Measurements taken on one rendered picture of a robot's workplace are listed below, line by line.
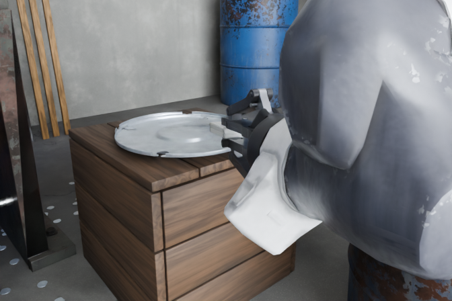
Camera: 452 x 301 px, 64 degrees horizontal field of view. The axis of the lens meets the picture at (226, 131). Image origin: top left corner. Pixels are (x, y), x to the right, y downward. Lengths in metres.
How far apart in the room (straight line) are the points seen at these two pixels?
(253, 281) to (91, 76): 1.99
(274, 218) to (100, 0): 2.39
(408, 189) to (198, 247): 0.54
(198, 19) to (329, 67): 2.87
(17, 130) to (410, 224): 0.86
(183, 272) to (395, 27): 0.58
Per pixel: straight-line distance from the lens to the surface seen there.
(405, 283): 0.63
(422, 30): 0.22
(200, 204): 0.66
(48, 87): 2.18
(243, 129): 0.43
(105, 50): 2.62
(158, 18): 2.83
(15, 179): 0.98
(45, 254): 1.07
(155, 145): 0.70
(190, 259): 0.70
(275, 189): 0.30
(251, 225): 0.32
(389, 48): 0.21
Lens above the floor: 0.59
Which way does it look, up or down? 16 degrees down
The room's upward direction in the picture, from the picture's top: straight up
